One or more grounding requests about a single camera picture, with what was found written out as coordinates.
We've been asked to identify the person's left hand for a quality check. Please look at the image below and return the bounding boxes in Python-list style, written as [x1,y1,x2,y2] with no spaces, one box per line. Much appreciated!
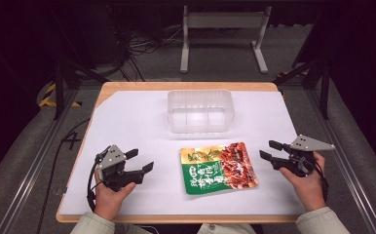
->
[93,169,137,222]

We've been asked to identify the yellow and black hazard tape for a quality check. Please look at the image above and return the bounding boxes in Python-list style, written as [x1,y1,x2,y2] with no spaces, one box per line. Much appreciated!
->
[38,82,83,108]

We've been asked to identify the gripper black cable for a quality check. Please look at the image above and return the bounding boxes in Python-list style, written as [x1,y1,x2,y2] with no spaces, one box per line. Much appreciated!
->
[86,144,113,213]
[312,158,330,203]

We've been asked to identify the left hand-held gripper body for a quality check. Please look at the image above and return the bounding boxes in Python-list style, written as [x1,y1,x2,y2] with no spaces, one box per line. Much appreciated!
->
[94,144,145,193]

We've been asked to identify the long black floor cable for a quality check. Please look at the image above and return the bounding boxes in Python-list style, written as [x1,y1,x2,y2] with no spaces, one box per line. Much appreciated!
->
[35,118,92,234]

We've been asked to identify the person's right hand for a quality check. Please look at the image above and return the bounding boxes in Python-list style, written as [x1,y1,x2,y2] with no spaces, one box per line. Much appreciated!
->
[279,151,327,214]

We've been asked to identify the aluminium floor rail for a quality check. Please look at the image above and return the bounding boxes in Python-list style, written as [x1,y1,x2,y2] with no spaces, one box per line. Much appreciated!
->
[0,88,80,234]
[306,87,376,234]

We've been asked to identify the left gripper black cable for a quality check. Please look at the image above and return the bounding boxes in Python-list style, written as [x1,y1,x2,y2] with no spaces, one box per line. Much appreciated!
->
[86,144,113,213]

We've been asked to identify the green and red snack packet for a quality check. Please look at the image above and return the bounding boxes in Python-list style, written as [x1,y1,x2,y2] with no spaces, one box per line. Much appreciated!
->
[179,141,260,196]

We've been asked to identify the white metal stand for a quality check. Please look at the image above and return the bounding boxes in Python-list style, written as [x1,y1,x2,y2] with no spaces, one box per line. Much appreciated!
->
[179,4,273,75]

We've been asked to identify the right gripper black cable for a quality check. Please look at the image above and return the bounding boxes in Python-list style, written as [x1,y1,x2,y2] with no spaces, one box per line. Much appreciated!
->
[312,158,330,203]

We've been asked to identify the tangle of floor cables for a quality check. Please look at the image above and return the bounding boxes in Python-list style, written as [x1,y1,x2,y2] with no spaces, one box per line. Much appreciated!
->
[109,4,185,83]

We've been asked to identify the white table sheet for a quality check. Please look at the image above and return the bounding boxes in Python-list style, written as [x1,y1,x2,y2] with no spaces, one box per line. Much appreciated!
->
[58,90,307,216]

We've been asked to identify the clear plastic container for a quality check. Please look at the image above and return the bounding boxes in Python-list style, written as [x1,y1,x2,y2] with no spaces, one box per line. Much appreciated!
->
[167,89,236,135]

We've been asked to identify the person's light jacket front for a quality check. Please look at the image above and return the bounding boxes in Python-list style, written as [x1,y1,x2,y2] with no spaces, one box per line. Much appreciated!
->
[196,222,258,234]

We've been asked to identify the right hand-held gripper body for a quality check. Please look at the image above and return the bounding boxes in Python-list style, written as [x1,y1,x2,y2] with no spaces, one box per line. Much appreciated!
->
[271,134,336,178]

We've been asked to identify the black metal stand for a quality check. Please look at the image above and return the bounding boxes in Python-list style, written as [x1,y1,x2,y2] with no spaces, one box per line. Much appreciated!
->
[51,9,110,121]
[272,8,335,121]

